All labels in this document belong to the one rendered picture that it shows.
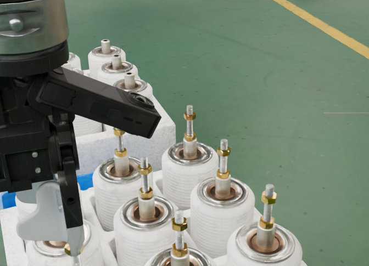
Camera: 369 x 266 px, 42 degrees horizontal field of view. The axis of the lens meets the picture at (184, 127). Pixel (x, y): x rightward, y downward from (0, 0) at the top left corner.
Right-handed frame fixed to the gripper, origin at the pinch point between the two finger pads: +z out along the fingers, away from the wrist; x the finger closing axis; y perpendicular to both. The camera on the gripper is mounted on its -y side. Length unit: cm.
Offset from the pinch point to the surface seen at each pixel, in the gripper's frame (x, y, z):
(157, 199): -15.3, -11.9, 9.9
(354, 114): -70, -86, 35
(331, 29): -145, -125, 35
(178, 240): -0.9, -10.8, 5.0
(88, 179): -45, -4, 25
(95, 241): -9.8, -2.0, 10.5
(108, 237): -17.8, -4.4, 17.3
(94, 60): -77, -11, 11
